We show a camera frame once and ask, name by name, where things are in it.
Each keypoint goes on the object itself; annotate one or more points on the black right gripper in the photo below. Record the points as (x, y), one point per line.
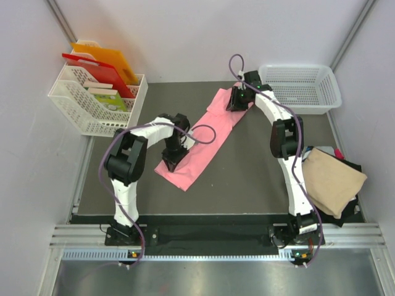
(232, 105)

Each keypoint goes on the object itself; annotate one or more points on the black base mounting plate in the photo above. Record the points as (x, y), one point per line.
(211, 235)

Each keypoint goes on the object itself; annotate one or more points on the magenta folded garment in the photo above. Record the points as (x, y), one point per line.
(338, 154)

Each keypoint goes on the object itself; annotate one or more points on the green booklet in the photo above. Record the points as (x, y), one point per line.
(111, 102)

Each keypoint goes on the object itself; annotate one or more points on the beige folded t shirt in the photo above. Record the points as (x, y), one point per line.
(330, 183)

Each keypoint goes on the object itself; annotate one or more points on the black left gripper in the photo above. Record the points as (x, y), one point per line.
(171, 161)

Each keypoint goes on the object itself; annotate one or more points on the beige booklet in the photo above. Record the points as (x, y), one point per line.
(100, 88)

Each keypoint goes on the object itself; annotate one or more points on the white perforated plastic basket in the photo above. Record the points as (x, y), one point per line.
(306, 89)

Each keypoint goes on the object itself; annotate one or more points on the white blue folded garment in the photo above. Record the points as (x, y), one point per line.
(326, 149)

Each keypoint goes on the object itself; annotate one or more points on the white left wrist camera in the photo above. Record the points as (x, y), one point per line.
(189, 141)

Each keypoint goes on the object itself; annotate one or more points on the aluminium frame rail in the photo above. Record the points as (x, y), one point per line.
(353, 259)

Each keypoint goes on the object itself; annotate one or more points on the orange plastic folder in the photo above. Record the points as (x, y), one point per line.
(109, 56)

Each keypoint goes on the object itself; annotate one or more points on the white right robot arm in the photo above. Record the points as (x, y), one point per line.
(286, 145)

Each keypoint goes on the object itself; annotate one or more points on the pink t shirt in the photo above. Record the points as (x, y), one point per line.
(215, 125)

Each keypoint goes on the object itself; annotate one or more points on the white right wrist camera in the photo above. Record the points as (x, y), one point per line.
(241, 75)

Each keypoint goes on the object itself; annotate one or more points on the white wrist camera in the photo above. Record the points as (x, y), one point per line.
(241, 75)
(189, 141)

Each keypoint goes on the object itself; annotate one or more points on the red plastic folder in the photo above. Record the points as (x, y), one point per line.
(102, 72)

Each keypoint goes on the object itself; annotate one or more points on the white file organizer rack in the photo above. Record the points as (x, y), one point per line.
(84, 112)

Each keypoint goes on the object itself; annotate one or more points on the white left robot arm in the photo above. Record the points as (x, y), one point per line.
(126, 160)

